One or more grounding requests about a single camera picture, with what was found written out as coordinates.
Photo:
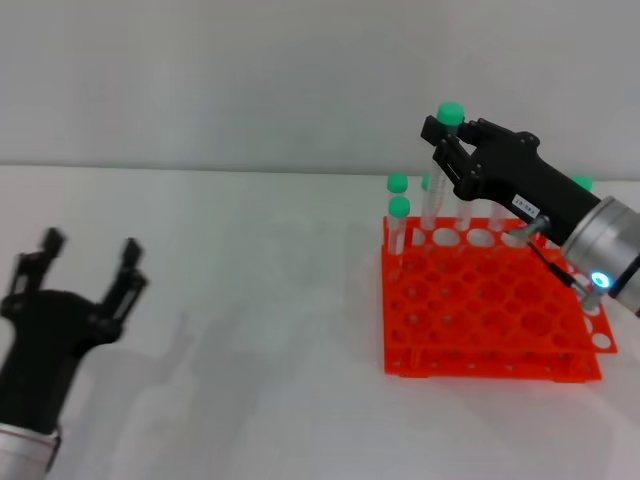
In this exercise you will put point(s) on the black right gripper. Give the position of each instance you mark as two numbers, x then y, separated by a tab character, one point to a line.
520	175

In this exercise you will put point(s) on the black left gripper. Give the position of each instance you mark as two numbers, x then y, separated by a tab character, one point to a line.
40	350

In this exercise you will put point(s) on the orange plastic test tube rack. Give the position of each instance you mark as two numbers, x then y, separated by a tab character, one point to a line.
500	320

